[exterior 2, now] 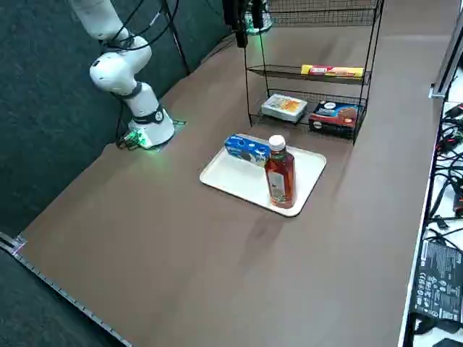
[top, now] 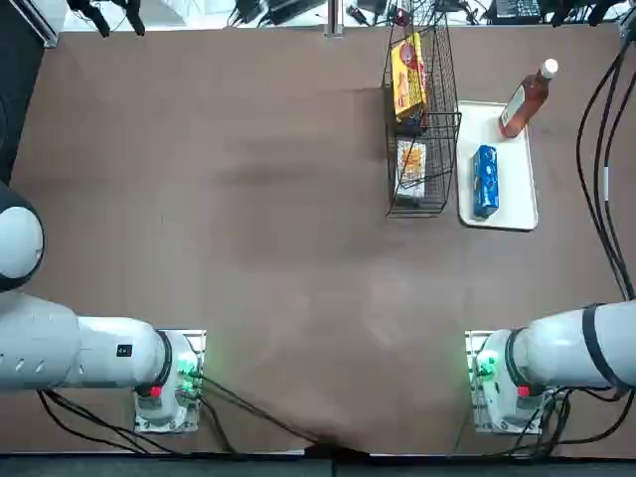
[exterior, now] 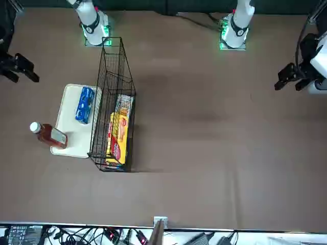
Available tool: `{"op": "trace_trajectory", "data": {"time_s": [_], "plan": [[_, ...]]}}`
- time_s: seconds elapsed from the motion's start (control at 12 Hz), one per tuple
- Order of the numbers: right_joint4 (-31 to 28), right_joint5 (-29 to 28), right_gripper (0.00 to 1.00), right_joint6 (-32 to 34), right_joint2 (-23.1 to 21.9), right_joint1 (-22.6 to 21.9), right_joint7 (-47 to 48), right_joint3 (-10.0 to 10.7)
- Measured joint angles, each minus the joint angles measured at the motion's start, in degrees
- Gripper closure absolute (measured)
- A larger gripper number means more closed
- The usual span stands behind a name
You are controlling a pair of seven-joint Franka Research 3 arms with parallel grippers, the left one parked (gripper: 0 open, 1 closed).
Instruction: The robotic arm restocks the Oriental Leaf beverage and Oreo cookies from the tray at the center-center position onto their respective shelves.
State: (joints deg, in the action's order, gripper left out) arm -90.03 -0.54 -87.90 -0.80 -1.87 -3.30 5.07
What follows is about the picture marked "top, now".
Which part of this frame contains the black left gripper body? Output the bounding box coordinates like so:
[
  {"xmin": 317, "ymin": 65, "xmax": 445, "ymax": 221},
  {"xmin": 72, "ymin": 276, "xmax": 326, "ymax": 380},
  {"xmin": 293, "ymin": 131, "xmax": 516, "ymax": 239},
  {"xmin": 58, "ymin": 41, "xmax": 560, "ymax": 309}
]
[{"xmin": 67, "ymin": 0, "xmax": 143, "ymax": 12}]

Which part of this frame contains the blue Oreo cookie box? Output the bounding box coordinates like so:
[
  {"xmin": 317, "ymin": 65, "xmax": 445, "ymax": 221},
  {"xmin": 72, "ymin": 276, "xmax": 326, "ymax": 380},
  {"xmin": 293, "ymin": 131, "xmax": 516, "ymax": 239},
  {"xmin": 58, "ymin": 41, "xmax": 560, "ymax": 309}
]
[{"xmin": 470, "ymin": 144, "xmax": 501, "ymax": 220}]

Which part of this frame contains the white plastic tray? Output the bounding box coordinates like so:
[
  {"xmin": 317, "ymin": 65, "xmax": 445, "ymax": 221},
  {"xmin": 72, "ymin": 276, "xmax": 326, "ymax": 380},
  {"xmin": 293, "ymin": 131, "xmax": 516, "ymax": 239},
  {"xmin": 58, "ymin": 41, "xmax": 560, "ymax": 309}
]
[{"xmin": 456, "ymin": 100, "xmax": 540, "ymax": 233}]

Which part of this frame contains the black flat device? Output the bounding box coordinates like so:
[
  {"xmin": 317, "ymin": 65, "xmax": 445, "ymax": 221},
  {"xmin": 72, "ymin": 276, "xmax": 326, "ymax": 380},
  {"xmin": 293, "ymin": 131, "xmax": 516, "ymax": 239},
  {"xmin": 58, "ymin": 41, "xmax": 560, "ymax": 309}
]
[{"xmin": 264, "ymin": 0, "xmax": 327, "ymax": 25}]

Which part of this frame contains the yellow snack box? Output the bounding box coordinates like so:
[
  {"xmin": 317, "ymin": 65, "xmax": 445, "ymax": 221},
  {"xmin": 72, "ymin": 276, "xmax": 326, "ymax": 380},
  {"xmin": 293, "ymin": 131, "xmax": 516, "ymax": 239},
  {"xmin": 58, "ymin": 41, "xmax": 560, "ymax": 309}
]
[{"xmin": 391, "ymin": 32, "xmax": 429, "ymax": 125}]

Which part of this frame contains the white orange snack box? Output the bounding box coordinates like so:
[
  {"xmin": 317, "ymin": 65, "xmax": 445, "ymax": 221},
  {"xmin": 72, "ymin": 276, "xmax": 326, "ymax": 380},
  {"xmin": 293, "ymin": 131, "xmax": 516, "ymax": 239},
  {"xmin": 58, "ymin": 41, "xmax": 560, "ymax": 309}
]
[{"xmin": 395, "ymin": 138, "xmax": 429, "ymax": 203}]

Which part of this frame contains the grey aluminium rail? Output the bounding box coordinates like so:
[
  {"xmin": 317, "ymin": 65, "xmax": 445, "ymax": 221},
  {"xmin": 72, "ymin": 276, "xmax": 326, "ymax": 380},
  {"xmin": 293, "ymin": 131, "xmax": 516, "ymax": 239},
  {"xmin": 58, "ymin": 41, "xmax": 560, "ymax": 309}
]
[{"xmin": 27, "ymin": 0, "xmax": 60, "ymax": 50}]

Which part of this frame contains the thick black cable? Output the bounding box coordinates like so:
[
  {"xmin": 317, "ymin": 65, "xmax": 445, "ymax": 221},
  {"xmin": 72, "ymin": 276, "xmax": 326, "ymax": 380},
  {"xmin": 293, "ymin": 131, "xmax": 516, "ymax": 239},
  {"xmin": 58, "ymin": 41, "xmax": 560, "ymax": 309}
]
[{"xmin": 575, "ymin": 47, "xmax": 636, "ymax": 299}]

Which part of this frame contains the black wire shelf rack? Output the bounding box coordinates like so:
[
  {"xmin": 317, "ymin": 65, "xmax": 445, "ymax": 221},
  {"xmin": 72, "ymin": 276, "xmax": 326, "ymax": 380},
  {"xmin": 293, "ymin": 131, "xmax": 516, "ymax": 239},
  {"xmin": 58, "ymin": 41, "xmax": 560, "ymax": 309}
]
[{"xmin": 381, "ymin": 0, "xmax": 463, "ymax": 220}]

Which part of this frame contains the black cable with white tag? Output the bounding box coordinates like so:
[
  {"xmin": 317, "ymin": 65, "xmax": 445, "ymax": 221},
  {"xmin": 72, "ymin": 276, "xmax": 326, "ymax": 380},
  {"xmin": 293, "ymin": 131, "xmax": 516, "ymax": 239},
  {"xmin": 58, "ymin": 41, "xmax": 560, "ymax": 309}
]
[{"xmin": 601, "ymin": 69, "xmax": 636, "ymax": 289}]

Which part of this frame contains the silver aluminium post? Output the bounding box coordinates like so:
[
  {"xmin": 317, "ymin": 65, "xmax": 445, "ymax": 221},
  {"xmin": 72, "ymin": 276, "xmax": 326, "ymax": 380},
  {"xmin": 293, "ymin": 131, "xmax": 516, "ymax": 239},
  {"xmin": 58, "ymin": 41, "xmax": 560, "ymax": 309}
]
[{"xmin": 325, "ymin": 0, "xmax": 345, "ymax": 39}]

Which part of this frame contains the thin black cable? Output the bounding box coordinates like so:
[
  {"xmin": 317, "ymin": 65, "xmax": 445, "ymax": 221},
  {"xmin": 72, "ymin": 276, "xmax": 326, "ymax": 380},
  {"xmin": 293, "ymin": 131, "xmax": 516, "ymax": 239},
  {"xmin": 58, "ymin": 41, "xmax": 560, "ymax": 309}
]
[
  {"xmin": 196, "ymin": 373, "xmax": 372, "ymax": 456},
  {"xmin": 37, "ymin": 390, "xmax": 235, "ymax": 456},
  {"xmin": 449, "ymin": 387, "xmax": 636, "ymax": 458}
]

